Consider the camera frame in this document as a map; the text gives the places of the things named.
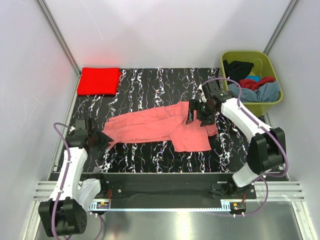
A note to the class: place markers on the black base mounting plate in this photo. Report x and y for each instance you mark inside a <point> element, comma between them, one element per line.
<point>167,191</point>

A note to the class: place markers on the pink t shirt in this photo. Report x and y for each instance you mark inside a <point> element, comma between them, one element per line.
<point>164,123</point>

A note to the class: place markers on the folded red t shirt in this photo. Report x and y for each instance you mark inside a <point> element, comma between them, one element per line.
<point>99,81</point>

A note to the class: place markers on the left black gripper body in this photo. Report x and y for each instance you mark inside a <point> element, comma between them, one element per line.
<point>96,135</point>

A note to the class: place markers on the black garment in bin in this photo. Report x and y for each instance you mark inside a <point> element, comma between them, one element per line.
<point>237,70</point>

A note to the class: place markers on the right aluminium corner post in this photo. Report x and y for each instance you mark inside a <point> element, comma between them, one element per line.
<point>281,25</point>

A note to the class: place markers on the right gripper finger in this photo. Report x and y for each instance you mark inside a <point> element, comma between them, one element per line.
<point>192,108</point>
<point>207,122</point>

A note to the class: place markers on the dark red garment in bin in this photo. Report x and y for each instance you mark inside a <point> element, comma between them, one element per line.
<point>252,85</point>

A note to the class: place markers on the grey blue garment in bin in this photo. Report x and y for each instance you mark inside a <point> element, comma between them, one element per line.
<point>268,93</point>

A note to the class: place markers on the aluminium frame rail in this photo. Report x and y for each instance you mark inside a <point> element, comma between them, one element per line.
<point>274,191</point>

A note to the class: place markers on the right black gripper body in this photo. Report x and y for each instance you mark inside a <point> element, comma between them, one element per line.
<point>204,108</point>

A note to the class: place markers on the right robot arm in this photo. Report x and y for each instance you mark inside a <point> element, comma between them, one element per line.
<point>267,145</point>

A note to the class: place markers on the left aluminium corner post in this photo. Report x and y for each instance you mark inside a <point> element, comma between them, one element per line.
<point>58,35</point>

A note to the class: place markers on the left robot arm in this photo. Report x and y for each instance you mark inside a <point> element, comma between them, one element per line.
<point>66,211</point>

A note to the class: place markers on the bright blue garment in bin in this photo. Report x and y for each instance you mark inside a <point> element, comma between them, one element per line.
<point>255,78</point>

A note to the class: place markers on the aluminium corner post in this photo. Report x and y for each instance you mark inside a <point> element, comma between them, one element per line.
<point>281,25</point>
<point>58,35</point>

